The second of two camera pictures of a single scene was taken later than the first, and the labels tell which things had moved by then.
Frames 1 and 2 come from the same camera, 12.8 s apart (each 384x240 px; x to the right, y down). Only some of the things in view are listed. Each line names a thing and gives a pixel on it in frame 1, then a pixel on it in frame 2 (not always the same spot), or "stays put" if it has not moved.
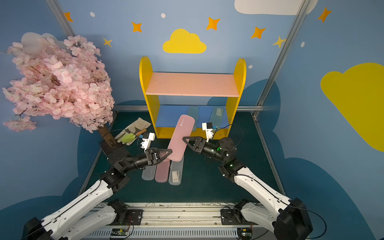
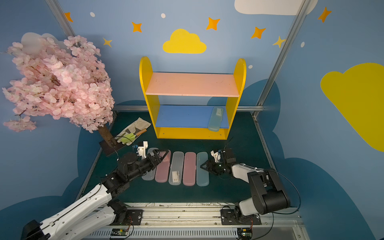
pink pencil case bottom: [178, 146] → [189, 168]
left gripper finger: [169, 152] stays put
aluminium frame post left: [61, 18] stays put
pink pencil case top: [162, 168] stays put
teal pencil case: [194, 112] → [202, 175]
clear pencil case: [149, 173] stays put
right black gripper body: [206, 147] → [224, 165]
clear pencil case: [176, 172] stays put
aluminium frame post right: [302, 8] stays put
